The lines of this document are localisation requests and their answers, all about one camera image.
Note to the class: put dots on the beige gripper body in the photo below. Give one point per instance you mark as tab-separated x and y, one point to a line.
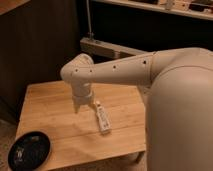
82	93

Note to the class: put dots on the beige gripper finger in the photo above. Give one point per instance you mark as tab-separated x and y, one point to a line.
92	105
76	108

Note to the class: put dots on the white bottle with label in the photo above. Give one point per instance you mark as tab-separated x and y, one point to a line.
103	120

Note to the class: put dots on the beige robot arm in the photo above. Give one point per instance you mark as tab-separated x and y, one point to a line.
179	109

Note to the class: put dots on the light wooden table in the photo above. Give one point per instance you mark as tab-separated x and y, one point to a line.
74	135

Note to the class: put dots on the grey metal beam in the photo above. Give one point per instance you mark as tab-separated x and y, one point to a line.
105	49

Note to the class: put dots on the vertical metal pole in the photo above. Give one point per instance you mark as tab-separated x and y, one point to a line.
90	32

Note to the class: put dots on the dark wooden cabinet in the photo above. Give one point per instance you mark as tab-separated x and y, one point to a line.
36	40

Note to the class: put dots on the wooden shelf with items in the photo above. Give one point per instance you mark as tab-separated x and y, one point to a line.
168	7

